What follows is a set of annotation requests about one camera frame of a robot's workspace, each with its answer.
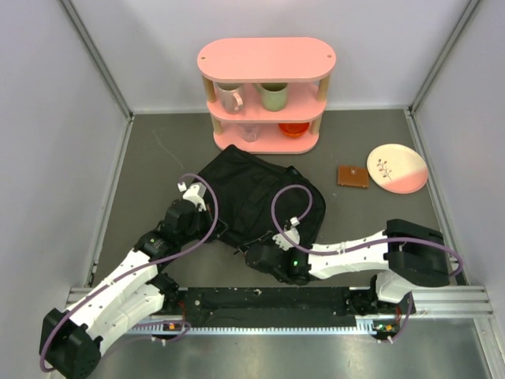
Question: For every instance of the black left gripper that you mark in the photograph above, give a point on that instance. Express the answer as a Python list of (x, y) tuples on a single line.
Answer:
[(209, 219)]

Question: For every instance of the black student backpack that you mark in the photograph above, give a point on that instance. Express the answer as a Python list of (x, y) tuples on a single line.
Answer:
[(245, 186)]

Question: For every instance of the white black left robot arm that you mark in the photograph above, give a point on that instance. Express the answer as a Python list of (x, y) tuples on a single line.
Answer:
[(73, 341)]

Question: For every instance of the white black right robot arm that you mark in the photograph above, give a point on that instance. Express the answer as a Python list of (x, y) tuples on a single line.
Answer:
[(404, 255)]

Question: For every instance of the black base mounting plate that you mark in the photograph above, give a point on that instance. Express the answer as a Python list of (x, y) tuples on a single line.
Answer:
[(279, 307)]

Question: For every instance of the clear drinking glass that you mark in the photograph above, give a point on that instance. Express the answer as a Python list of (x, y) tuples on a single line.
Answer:
[(250, 132)]

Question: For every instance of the brown leather wallet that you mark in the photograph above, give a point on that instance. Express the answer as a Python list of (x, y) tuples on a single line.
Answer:
[(352, 176)]

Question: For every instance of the orange plastic bowl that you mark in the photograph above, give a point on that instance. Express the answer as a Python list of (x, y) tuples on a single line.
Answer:
[(294, 130)]

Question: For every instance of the pink mug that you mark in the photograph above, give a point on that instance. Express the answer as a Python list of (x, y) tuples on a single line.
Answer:
[(231, 97)]

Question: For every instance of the pink wooden shelf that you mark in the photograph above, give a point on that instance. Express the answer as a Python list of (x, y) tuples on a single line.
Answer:
[(304, 63)]

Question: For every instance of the pink and cream plate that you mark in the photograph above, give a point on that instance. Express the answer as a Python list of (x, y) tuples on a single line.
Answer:
[(397, 168)]

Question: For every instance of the green mug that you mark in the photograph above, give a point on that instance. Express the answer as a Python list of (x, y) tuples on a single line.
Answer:
[(273, 96)]

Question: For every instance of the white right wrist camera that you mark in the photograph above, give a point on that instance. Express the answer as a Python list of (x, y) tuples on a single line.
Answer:
[(290, 237)]

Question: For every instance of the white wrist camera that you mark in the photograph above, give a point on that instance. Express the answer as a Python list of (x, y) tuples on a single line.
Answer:
[(290, 237), (195, 194)]

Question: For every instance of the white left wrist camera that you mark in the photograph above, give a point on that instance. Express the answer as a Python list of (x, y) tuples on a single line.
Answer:
[(195, 194)]

